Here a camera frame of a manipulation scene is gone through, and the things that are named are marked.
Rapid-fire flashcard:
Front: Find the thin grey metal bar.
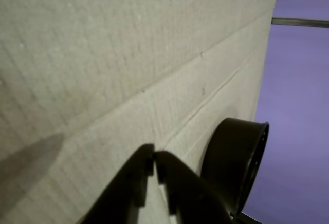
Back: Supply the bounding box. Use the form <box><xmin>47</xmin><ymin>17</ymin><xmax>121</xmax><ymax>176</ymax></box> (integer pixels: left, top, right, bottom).
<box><xmin>271</xmin><ymin>17</ymin><xmax>329</xmax><ymax>29</ymax></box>

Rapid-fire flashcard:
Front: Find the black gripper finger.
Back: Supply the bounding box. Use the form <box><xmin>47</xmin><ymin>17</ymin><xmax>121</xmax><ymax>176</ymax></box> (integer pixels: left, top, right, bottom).
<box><xmin>79</xmin><ymin>143</ymin><xmax>156</xmax><ymax>224</ymax></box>
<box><xmin>153</xmin><ymin>151</ymin><xmax>235</xmax><ymax>224</ymax></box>

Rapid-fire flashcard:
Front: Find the black round plastic bowl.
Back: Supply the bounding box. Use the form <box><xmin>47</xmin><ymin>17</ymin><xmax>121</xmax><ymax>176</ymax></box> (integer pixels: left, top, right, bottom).
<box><xmin>199</xmin><ymin>117</ymin><xmax>270</xmax><ymax>216</ymax></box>

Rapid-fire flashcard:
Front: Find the beige cardboard sheet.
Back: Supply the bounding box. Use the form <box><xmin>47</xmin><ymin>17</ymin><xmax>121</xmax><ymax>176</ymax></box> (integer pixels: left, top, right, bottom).
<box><xmin>0</xmin><ymin>0</ymin><xmax>282</xmax><ymax>224</ymax></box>

